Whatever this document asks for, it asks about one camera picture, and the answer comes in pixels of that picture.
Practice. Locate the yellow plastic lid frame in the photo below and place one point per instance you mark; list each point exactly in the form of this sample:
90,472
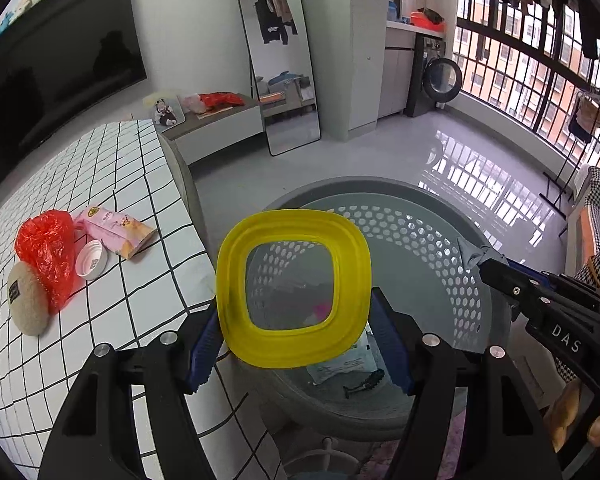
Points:
235,270

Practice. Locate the grey low cabinet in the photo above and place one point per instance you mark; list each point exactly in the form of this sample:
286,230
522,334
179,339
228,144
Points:
220,130

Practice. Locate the beige round sponge pad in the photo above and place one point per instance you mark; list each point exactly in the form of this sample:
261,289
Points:
27,300

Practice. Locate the black spiked fish toy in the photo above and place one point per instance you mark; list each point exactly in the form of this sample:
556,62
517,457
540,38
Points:
362,386

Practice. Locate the red bag with print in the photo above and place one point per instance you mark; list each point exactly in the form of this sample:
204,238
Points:
222,99

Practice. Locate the black window grille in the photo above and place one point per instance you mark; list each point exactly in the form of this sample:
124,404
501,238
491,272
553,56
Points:
530,85

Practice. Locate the red plastic bag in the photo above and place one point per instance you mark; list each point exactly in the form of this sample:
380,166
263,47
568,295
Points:
47,250

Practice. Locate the white laundry cabinet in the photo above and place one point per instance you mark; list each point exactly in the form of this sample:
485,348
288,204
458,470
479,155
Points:
395,75

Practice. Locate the orange plastic basin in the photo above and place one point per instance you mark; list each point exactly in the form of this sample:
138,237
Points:
425,19

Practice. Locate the pink plastic mesh piece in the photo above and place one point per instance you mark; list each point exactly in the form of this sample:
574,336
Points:
322,310

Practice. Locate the white plastic stand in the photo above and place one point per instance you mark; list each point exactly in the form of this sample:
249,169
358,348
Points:
325,460

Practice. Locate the black wall television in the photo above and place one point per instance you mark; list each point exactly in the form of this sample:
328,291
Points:
55,75

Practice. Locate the black clothes drying rack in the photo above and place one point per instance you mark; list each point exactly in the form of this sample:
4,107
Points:
560,180

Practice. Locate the pink snack packet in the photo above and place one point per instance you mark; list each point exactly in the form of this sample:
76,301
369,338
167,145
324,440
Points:
115,227

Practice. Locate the blue plastic container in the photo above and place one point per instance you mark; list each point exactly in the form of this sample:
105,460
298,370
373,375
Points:
392,10

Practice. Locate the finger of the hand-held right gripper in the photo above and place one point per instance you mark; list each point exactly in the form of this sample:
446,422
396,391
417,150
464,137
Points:
580,290
510,280

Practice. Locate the white round cap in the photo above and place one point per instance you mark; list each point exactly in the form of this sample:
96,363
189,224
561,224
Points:
91,260

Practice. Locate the black framed standing mirror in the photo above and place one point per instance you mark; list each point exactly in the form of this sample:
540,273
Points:
280,60

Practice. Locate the framed child picture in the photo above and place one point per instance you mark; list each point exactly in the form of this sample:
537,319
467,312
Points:
165,109

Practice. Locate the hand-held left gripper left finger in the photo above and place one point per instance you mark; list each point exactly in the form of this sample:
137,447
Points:
203,355

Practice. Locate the light blue wipes packet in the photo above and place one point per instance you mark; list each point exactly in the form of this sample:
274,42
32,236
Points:
340,367

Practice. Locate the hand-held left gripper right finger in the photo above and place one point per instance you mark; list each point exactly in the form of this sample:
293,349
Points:
390,345

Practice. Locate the person's right hand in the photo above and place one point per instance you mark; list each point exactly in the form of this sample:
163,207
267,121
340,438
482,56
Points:
565,420

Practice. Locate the grey perforated laundry basket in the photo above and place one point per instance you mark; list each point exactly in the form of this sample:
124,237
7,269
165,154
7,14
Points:
430,240

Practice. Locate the dark washing machine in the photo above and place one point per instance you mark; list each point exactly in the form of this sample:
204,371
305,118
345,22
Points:
437,80

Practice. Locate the pink rug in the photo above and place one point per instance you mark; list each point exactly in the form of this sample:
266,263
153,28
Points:
380,460

